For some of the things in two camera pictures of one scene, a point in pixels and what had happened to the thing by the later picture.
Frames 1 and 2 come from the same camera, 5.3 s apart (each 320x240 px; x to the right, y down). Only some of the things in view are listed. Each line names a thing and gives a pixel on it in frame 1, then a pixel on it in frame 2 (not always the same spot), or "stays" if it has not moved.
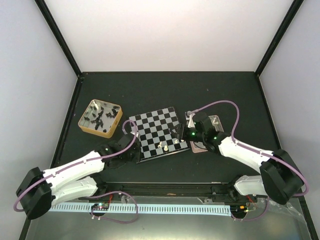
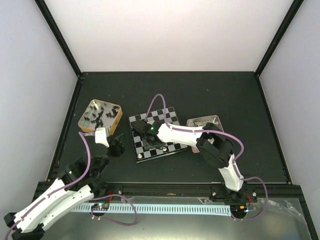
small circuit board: (100, 206) stays
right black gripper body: (198, 136) -> (148, 144)
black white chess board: (155, 136) stays
